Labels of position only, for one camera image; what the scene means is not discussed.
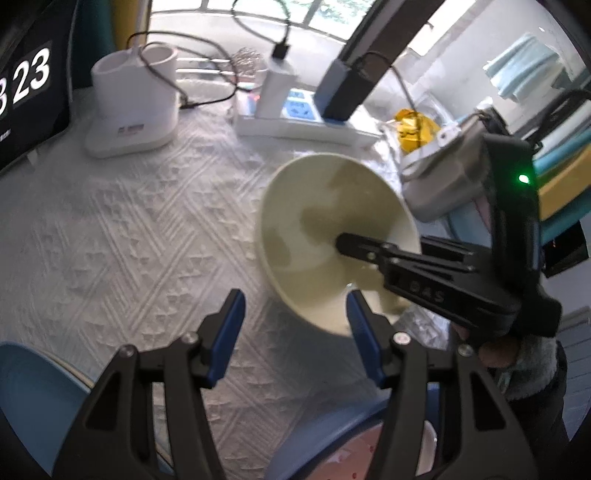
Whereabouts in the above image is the white charging dock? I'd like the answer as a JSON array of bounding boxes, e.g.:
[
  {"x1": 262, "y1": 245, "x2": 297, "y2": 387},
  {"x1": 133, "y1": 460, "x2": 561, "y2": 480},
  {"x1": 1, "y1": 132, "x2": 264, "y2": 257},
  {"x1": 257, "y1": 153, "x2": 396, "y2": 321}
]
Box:
[{"x1": 84, "y1": 43, "x2": 182, "y2": 159}]

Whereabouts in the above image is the tablet showing clock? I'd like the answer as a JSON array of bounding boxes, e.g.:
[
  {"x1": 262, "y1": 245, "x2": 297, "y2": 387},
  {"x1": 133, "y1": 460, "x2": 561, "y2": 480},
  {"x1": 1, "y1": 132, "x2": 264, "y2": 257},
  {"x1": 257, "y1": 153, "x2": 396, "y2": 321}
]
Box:
[{"x1": 0, "y1": 0, "x2": 72, "y2": 174}]

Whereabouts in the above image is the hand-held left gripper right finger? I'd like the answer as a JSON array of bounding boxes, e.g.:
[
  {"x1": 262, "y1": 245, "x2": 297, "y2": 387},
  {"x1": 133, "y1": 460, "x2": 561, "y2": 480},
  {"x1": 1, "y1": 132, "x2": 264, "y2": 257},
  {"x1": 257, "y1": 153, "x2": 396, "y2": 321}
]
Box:
[{"x1": 346, "y1": 286, "x2": 540, "y2": 480}]

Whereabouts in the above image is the yellow curtain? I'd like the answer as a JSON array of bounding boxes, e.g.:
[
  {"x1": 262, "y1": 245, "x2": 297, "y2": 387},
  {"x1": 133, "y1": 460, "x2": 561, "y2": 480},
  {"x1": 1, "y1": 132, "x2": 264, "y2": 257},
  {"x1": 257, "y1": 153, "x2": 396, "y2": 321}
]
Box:
[{"x1": 110, "y1": 0, "x2": 154, "y2": 49}]

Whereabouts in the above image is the black power bank cable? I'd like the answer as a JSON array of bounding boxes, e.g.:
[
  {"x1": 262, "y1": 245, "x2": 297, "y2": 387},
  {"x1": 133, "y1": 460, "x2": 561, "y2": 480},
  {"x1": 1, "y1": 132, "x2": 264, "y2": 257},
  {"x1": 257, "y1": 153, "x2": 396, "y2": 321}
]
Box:
[{"x1": 353, "y1": 51, "x2": 419, "y2": 121}]

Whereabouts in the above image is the blue bowl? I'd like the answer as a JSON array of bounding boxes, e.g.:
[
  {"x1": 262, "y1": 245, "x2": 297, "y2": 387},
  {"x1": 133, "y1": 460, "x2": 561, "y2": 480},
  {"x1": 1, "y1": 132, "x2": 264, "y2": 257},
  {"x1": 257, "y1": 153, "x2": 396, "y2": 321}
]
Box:
[{"x1": 267, "y1": 383, "x2": 441, "y2": 480}]

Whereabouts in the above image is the large blue plate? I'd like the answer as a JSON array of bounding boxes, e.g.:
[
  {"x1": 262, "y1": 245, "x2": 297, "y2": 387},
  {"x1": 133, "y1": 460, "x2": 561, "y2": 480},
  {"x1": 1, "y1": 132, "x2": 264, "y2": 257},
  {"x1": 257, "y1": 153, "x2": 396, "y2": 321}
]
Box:
[{"x1": 0, "y1": 340, "x2": 95, "y2": 480}]

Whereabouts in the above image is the pink speckled white bowl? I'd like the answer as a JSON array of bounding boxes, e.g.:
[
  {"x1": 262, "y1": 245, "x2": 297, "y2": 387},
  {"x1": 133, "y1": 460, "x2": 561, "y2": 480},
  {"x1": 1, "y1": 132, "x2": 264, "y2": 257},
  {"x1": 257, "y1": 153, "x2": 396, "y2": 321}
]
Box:
[{"x1": 318, "y1": 419, "x2": 438, "y2": 480}]

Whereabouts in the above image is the white power adapter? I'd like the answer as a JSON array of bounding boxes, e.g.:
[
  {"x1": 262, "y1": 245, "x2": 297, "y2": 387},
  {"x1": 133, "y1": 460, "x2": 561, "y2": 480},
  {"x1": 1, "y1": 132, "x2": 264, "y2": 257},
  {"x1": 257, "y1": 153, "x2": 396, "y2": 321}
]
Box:
[{"x1": 257, "y1": 59, "x2": 297, "y2": 121}]

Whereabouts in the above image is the person's right hand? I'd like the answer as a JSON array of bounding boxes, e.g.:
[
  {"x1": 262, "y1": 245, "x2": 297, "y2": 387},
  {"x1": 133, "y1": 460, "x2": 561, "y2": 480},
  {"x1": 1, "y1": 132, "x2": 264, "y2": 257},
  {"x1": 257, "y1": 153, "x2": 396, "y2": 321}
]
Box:
[{"x1": 450, "y1": 323, "x2": 525, "y2": 371}]

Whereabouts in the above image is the white embossed tablecloth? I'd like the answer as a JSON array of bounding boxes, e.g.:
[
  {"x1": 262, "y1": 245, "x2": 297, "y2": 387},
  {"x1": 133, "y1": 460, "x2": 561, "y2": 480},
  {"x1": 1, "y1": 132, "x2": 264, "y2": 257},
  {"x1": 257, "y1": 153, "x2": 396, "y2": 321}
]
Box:
[{"x1": 0, "y1": 87, "x2": 462, "y2": 480}]

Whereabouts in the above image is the black dock cable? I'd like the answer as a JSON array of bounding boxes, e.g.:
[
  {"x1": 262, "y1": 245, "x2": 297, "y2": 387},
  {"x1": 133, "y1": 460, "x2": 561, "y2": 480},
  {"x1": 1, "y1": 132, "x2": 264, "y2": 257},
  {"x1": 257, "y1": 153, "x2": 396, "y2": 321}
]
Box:
[{"x1": 127, "y1": 30, "x2": 238, "y2": 112}]

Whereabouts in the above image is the cream bowl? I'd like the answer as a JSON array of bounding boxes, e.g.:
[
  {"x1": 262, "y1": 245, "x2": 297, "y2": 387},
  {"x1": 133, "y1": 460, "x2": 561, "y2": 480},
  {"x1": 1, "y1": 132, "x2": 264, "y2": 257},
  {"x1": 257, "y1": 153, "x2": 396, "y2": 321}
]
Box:
[{"x1": 254, "y1": 154, "x2": 422, "y2": 339}]

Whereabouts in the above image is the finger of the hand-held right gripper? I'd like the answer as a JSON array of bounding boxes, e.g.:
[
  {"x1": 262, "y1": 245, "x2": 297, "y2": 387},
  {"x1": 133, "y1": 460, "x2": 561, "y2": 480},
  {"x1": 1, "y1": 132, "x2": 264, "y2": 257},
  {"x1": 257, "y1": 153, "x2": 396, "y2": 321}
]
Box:
[
  {"x1": 336, "y1": 233, "x2": 477, "y2": 278},
  {"x1": 421, "y1": 235, "x2": 482, "y2": 266}
]

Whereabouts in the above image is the black adapter cable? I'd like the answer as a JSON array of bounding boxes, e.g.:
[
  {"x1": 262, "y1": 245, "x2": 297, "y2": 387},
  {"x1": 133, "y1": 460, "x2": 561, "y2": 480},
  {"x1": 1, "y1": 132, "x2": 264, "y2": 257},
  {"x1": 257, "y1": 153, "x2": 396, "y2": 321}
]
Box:
[{"x1": 230, "y1": 0, "x2": 293, "y2": 62}]

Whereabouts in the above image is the yellow foil packet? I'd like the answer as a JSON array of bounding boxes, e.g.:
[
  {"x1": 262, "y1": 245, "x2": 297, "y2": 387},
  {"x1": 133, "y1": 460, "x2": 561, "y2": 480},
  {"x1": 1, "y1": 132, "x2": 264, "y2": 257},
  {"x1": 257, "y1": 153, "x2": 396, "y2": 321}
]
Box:
[{"x1": 394, "y1": 108, "x2": 440, "y2": 152}]

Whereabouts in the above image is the brown window post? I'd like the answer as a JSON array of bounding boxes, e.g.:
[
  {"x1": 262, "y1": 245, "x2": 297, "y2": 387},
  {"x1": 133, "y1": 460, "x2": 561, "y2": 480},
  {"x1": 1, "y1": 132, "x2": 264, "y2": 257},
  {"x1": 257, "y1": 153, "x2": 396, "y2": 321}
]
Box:
[{"x1": 338, "y1": 0, "x2": 455, "y2": 72}]

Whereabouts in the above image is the white power strip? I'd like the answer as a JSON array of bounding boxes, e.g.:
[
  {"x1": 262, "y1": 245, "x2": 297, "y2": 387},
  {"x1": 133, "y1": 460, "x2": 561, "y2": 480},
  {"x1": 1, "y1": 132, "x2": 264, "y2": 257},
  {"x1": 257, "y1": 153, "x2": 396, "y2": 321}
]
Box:
[{"x1": 232, "y1": 87, "x2": 386, "y2": 149}]

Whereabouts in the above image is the person's right forearm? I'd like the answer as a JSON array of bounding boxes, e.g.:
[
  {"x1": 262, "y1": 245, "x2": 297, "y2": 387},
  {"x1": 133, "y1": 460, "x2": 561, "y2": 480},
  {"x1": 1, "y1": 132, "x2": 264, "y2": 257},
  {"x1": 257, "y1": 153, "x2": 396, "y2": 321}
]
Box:
[{"x1": 496, "y1": 335, "x2": 571, "y2": 457}]

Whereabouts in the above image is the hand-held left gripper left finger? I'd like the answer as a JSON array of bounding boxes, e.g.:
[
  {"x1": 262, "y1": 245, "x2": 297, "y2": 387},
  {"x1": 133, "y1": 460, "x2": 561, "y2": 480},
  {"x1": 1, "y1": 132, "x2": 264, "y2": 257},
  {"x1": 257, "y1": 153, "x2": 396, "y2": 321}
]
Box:
[{"x1": 53, "y1": 288, "x2": 246, "y2": 480}]

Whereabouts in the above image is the light blue hanging cloth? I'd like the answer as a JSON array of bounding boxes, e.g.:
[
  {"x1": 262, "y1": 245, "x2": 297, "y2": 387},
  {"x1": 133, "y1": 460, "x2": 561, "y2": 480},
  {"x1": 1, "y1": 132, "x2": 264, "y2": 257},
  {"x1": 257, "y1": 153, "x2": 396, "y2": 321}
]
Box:
[{"x1": 482, "y1": 33, "x2": 557, "y2": 101}]

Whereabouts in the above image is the teal curtain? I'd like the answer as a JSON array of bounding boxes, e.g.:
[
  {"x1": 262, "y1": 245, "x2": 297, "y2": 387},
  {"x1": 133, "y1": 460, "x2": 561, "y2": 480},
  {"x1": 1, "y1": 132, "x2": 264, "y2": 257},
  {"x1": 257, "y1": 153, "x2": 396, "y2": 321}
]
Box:
[{"x1": 69, "y1": 0, "x2": 116, "y2": 90}]

